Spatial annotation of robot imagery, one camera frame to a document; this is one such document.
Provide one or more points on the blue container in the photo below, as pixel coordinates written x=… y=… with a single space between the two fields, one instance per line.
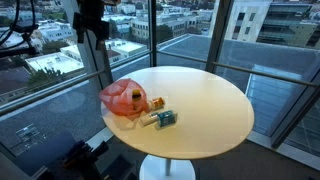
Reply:
x=166 y=118

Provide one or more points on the pink plastic bag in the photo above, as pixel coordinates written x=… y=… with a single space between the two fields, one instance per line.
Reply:
x=117 y=97

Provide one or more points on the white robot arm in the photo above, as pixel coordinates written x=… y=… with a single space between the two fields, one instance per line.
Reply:
x=89 y=18

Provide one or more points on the orange pill bottle white cap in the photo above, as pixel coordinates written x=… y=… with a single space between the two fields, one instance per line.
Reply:
x=156 y=103

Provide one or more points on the yellow-lidded brown bottle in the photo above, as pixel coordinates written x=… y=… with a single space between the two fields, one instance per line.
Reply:
x=136 y=99

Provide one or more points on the round white table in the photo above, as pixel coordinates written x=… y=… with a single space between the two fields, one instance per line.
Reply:
x=214 y=116

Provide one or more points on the dark equipment cart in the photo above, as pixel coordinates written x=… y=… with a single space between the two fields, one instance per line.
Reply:
x=64 y=157

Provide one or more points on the black camera on stand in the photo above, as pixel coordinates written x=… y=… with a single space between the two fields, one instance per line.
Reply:
x=25 y=29

